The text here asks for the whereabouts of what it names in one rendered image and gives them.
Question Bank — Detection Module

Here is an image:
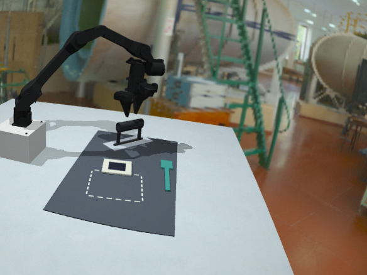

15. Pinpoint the white square tile with dark blue center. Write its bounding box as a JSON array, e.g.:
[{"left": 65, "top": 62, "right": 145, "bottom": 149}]
[{"left": 101, "top": 158, "right": 132, "bottom": 176}]

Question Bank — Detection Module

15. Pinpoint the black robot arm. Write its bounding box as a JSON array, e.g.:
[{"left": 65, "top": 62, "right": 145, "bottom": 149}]
[{"left": 12, "top": 25, "right": 165, "bottom": 127}]

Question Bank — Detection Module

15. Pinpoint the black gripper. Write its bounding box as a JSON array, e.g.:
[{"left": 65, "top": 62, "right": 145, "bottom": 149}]
[{"left": 114, "top": 75, "right": 146, "bottom": 117}]

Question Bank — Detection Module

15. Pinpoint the teal t-shaped tool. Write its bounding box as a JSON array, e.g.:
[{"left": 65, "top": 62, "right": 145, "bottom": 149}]
[{"left": 160, "top": 160, "right": 173, "bottom": 192}]

